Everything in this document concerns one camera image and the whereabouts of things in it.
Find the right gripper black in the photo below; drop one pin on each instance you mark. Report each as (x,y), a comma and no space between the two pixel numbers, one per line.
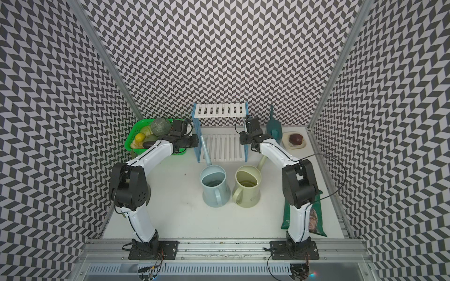
(243,141)

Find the purple eggplant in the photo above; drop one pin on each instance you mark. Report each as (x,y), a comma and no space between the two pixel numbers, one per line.
(148,144)

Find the green crisps bag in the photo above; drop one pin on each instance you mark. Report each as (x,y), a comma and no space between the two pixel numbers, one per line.
(315,217)

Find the green plastic basket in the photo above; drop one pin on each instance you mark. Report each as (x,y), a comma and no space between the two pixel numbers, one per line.
(144,126)

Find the yellow lemon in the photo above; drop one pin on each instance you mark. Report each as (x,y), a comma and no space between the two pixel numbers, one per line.
(140,137)

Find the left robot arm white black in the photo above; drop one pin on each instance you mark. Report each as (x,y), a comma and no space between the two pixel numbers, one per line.
(130,191)

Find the dark red onion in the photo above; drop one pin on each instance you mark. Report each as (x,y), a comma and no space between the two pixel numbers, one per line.
(296,139)

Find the light blue watering can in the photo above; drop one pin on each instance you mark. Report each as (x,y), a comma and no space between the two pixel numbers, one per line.
(213,178)

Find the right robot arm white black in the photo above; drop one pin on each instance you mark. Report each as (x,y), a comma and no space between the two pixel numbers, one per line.
(299,187)

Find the cream watering can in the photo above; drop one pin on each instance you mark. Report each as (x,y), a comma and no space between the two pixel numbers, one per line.
(248,178)

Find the dark teal watering can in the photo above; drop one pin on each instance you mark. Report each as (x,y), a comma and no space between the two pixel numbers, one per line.
(274,127)

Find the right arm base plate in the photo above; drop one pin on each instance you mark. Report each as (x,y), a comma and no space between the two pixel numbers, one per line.
(286,250)

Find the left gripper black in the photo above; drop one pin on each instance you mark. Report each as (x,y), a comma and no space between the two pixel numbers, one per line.
(195,141)

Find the aluminium front rail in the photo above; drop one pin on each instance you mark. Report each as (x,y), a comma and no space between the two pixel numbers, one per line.
(226,250)

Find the green netted melon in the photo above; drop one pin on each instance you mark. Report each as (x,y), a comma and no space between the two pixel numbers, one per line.
(161,127)

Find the cream small plate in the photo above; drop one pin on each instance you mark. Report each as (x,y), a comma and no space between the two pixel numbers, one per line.
(286,143)

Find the blue white slatted shelf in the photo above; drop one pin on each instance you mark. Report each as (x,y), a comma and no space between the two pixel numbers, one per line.
(223,144)

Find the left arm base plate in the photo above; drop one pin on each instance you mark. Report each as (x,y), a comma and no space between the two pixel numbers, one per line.
(166,250)

